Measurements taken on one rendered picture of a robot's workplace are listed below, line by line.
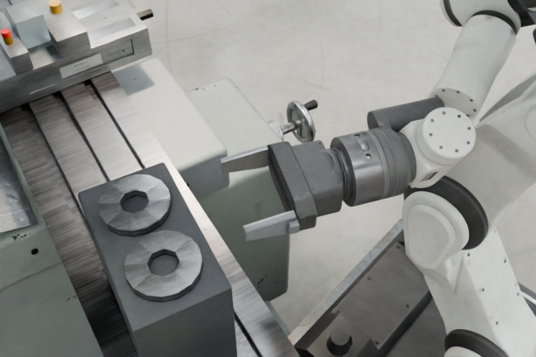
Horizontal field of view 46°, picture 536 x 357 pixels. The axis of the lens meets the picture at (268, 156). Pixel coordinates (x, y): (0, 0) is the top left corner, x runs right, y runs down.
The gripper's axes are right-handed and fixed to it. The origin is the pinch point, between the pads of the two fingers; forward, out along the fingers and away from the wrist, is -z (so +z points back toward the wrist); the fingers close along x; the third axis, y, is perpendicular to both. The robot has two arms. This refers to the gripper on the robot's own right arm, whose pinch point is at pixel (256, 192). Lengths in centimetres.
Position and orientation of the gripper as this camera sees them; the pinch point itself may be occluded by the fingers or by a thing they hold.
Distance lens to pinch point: 75.1
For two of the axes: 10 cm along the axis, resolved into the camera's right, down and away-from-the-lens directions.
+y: 0.0, 6.7, 7.4
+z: 9.6, -2.2, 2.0
